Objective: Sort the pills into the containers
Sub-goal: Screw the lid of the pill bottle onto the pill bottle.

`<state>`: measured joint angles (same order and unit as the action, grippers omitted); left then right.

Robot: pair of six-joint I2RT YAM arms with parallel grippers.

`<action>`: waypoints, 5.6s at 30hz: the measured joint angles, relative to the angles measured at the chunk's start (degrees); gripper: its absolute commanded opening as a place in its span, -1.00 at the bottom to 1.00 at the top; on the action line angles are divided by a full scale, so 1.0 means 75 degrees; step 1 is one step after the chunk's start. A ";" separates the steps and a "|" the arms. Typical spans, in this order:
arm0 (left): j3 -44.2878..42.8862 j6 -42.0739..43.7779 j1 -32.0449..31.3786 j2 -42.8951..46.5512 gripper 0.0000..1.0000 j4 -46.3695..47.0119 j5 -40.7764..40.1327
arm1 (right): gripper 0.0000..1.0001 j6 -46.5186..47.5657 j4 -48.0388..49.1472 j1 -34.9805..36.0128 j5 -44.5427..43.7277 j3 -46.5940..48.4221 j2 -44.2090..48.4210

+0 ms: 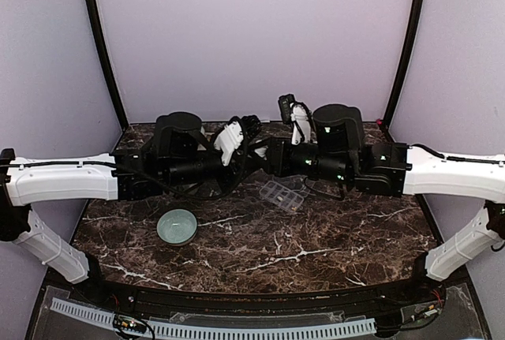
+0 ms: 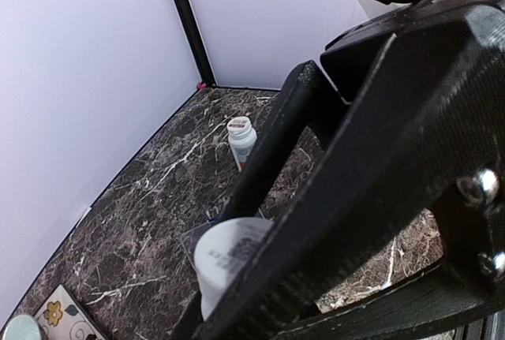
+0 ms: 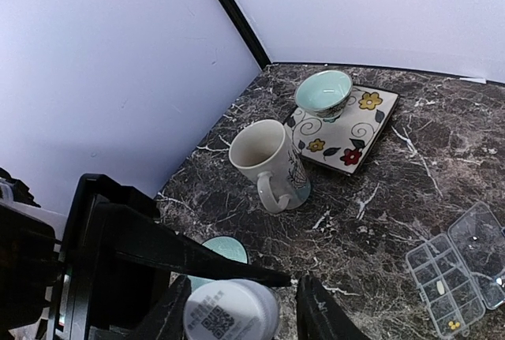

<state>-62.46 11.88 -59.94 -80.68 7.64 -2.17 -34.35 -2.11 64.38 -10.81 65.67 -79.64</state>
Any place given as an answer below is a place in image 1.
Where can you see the white slotted cable duct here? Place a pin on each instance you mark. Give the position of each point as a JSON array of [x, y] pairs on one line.
[[193, 326]]

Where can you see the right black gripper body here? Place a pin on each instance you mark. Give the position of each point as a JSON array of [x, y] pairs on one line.
[[323, 166]]

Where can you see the black frame post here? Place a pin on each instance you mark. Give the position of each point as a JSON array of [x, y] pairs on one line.
[[105, 63], [403, 62]]

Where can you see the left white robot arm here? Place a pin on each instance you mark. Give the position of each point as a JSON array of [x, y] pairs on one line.
[[28, 181]]

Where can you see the right black frame post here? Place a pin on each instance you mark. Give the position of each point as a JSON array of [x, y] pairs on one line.
[[403, 62]]

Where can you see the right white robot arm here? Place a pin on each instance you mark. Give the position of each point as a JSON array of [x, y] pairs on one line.
[[395, 169]]

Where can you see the black front rail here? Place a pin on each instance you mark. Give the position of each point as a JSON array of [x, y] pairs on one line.
[[383, 299]]

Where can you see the small white vial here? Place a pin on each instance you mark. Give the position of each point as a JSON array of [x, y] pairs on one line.
[[261, 152]]

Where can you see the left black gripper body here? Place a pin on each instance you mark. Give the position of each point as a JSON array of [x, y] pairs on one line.
[[186, 172]]

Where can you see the celadon bowl front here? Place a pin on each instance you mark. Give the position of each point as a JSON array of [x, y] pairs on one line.
[[177, 227]]

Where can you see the left black frame post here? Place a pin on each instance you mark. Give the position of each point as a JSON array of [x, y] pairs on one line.
[[105, 63]]

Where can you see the clear plastic pill organizer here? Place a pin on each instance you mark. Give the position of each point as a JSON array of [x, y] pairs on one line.
[[292, 189]]

